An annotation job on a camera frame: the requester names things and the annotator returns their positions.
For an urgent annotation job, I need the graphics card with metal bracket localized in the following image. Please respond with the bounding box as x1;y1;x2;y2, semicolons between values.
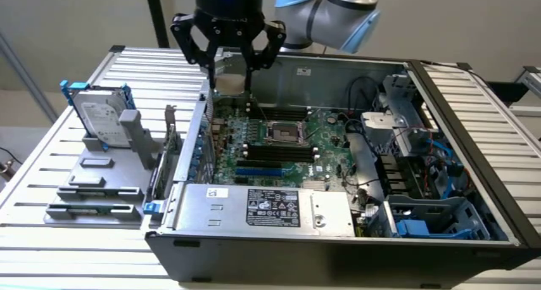
148;104;183;199

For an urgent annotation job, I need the blue expansion slot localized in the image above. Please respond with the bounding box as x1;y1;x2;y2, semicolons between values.
233;167;284;177

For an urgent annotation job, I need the square CPU chip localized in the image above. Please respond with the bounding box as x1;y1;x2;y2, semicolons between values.
215;73;247;94

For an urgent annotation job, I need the black stand pole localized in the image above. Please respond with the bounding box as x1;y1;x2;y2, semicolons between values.
141;0;171;49

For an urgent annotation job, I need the black RAM slot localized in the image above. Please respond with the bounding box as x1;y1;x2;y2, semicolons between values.
245;143;316;154
245;152;316;163
248;104;308;114
247;111;307;120

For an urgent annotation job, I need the CPU socket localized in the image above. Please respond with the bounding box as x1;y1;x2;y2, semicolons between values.
263;120;312;146

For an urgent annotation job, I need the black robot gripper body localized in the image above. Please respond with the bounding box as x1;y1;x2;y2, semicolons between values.
193;0;265;49

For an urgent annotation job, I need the silver air duct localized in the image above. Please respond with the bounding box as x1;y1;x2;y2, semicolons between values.
344;132;384;203

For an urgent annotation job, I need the blue case latch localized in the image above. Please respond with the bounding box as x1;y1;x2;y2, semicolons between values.
142;200;164;215

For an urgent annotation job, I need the grey metal bar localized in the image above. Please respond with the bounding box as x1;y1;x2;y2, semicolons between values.
0;32;58;123

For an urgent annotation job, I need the blue data wire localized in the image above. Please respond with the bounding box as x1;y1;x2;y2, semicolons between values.
420;137;466;203

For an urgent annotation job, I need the open black PC case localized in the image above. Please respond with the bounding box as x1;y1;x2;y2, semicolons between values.
144;51;541;284

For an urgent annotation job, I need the black box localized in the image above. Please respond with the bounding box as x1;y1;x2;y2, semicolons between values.
486;80;530;103

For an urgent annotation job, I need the grey parts rack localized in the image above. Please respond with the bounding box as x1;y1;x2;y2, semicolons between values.
42;109;171;230

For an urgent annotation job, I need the black looped wire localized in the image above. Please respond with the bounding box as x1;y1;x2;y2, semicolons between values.
344;77;380;114

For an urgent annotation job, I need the green motherboard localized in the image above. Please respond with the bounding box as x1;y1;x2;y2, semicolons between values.
209;105;364;196

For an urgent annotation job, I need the aluminium frame table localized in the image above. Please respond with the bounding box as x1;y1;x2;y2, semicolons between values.
507;66;541;117

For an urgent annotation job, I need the black wire over table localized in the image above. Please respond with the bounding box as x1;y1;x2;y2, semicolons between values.
420;60;491;89

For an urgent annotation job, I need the small silver chipset heatsink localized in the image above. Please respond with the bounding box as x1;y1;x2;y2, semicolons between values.
303;180;329;193

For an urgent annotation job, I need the blue disk caddy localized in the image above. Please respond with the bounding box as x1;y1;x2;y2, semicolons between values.
58;79;136;114

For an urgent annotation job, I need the black expansion slot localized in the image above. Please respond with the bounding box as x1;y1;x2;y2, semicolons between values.
235;160;283;170

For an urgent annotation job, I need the metal disk bay cage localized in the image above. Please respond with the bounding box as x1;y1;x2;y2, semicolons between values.
376;74;428;155

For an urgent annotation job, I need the green RAM stick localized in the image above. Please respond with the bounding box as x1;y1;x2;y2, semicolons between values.
68;208;113;216

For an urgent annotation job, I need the silver hard disk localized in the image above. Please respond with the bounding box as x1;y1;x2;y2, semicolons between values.
68;87;128;149

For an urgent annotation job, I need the silver power supply unit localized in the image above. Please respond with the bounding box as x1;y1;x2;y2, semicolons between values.
161;183;356;239

